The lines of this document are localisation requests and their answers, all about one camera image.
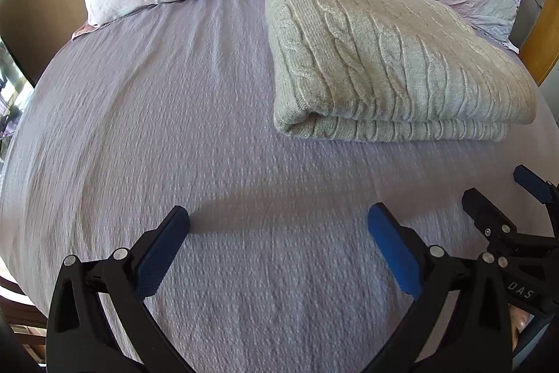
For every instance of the lavender bed sheet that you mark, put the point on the lavender bed sheet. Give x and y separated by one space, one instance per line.
218 128

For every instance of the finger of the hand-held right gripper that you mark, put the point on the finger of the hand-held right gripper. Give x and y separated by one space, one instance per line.
533 186
489 215

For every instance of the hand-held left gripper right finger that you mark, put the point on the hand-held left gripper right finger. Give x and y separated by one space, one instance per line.
395 244

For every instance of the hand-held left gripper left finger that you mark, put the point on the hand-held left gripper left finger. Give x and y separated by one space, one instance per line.
159 250

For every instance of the person's right hand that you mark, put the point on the person's right hand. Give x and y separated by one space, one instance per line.
519 327

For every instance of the wooden bedside furniture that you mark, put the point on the wooden bedside furniture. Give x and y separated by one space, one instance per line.
24 320

